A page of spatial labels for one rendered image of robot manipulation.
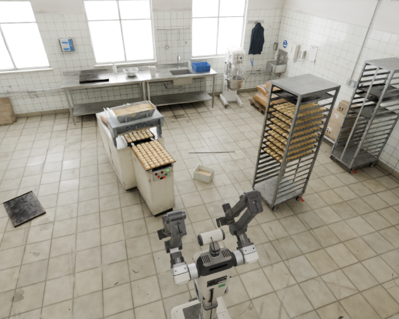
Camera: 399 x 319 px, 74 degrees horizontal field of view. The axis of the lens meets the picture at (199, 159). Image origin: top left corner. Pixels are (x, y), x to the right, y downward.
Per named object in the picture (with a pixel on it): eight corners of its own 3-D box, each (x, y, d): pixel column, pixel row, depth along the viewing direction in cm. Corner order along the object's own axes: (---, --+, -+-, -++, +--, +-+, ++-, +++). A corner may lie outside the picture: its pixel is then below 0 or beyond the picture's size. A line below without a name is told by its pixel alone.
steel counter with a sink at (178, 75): (72, 125, 586) (56, 70, 515) (73, 112, 640) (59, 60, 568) (215, 107, 677) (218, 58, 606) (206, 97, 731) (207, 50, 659)
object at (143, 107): (112, 112, 364) (111, 109, 360) (149, 105, 386) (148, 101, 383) (118, 121, 345) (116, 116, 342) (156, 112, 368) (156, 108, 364)
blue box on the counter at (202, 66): (195, 72, 628) (196, 66, 620) (191, 68, 650) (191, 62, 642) (211, 71, 640) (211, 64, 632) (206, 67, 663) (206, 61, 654)
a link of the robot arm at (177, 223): (170, 238, 129) (190, 233, 132) (164, 212, 135) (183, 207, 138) (166, 254, 167) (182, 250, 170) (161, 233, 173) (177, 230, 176)
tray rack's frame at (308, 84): (272, 212, 383) (302, 95, 279) (250, 190, 419) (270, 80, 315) (303, 197, 408) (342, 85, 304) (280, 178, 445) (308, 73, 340)
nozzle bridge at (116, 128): (109, 138, 386) (105, 118, 366) (156, 127, 416) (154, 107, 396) (116, 149, 363) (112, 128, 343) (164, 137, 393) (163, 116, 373)
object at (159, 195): (137, 190, 421) (129, 142, 368) (156, 183, 435) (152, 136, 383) (153, 219, 372) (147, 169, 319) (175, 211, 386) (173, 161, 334)
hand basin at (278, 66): (290, 88, 690) (300, 44, 626) (277, 90, 680) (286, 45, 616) (270, 76, 766) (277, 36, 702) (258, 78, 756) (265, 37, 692)
